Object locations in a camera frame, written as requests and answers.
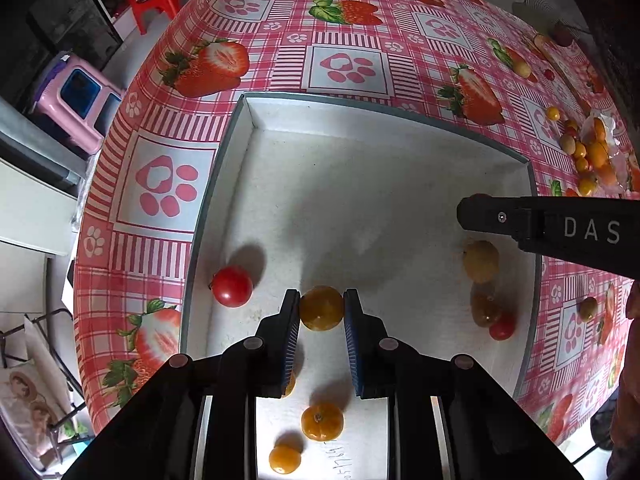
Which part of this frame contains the pile of tomatoes on table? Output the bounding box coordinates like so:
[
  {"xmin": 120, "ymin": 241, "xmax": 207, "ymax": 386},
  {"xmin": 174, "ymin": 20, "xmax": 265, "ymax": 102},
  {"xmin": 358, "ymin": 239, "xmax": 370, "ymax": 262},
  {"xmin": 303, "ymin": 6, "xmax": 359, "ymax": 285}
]
[{"xmin": 580, "ymin": 109, "xmax": 640, "ymax": 196}]

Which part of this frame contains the strawberry print checked tablecloth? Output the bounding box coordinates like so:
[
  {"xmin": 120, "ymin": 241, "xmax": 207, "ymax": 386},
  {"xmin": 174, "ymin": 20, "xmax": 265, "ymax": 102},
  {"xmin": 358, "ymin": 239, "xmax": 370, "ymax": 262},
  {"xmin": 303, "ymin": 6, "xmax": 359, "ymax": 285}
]
[{"xmin": 74, "ymin": 0, "xmax": 640, "ymax": 448}]

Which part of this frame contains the pink plastic stool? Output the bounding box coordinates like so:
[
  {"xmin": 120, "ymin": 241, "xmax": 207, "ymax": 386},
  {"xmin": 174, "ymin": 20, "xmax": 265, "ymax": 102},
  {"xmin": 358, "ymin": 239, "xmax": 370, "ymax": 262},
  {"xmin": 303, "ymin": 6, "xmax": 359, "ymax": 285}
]
[{"xmin": 30, "ymin": 55, "xmax": 126, "ymax": 156}]

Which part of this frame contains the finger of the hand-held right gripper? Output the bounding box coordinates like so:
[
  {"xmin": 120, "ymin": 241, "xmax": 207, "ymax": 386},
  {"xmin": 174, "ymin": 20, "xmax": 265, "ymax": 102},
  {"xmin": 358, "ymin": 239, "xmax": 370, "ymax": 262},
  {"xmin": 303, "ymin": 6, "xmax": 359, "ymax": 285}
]
[{"xmin": 457, "ymin": 197, "xmax": 521, "ymax": 250}]

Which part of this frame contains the white cabinet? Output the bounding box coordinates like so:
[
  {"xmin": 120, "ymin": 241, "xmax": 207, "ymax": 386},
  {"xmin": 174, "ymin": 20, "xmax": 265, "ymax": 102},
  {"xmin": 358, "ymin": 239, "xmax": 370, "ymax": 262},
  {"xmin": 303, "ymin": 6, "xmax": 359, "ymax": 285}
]
[{"xmin": 0, "ymin": 100, "xmax": 86, "ymax": 261}]

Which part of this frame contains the metal folding rack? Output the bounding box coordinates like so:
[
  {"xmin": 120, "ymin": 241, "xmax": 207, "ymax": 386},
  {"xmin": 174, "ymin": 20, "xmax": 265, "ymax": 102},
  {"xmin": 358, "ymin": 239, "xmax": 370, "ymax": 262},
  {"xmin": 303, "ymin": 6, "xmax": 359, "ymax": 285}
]
[{"xmin": 0, "ymin": 307, "xmax": 96, "ymax": 466}]

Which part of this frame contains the white shallow box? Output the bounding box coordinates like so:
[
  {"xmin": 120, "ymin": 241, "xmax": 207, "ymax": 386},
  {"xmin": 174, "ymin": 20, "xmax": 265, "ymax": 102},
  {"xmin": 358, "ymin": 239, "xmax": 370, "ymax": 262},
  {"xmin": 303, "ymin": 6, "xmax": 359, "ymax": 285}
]
[{"xmin": 180, "ymin": 91, "xmax": 543, "ymax": 480}]

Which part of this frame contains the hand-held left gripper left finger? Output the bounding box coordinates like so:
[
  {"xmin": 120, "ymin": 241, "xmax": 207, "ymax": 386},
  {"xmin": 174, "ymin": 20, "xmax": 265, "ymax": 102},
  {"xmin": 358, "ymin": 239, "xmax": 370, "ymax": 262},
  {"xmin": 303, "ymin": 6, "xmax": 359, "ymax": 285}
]
[{"xmin": 65, "ymin": 289, "xmax": 301, "ymax": 480}]

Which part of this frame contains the black cabinet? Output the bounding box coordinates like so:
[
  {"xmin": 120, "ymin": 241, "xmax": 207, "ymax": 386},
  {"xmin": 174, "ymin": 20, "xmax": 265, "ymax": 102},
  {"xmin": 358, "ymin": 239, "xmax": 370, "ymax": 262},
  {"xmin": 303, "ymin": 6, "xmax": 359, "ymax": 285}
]
[{"xmin": 25, "ymin": 0, "xmax": 123, "ymax": 86}]

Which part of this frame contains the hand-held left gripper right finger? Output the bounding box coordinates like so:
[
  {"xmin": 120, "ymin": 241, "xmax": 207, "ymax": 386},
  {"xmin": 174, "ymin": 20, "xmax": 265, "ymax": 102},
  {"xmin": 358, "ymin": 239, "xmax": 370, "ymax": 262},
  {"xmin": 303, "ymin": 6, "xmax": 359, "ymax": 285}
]
[{"xmin": 343, "ymin": 288, "xmax": 583, "ymax": 480}]

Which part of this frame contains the printed floor mat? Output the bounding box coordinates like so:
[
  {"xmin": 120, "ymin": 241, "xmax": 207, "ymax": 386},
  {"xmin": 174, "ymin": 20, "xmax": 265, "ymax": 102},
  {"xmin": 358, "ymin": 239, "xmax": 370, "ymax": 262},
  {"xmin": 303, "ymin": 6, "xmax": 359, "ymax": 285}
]
[{"xmin": 0, "ymin": 367, "xmax": 66, "ymax": 461}]

